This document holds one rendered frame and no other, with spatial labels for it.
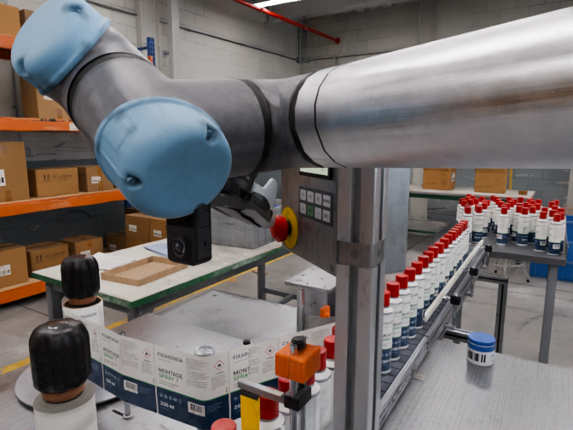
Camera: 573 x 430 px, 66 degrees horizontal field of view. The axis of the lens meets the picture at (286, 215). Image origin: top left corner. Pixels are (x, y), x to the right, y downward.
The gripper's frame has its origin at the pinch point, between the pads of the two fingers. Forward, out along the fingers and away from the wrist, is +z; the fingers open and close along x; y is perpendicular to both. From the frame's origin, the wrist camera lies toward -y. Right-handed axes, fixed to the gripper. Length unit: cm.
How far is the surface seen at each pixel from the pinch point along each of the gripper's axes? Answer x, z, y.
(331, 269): -11.8, -1.6, -4.7
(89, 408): 23.6, 3.9, -30.8
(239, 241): 122, 161, 36
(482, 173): 38, 483, 245
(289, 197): -1.9, 1.2, 4.9
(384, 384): -4, 61, -16
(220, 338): 44, 61, -17
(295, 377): -9.2, 1.6, -17.5
